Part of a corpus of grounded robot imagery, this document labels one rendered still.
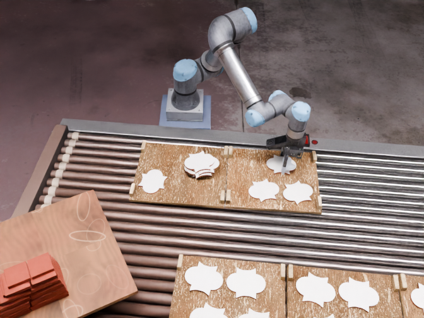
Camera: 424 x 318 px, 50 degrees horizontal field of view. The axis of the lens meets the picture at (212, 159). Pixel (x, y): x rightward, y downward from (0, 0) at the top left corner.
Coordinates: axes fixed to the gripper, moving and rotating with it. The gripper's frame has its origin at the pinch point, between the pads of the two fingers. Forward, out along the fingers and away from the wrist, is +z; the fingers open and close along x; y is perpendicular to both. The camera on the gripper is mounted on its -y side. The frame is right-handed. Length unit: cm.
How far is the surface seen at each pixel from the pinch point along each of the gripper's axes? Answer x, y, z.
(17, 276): -78, -89, -21
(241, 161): 1.2, -18.1, 1.7
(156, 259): -52, -50, 5
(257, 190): -16.8, -10.9, 0.3
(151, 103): 148, -86, 99
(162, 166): -5, -54, 4
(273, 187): -14.0, -3.9, 0.0
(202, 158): -3.7, -36.2, -3.1
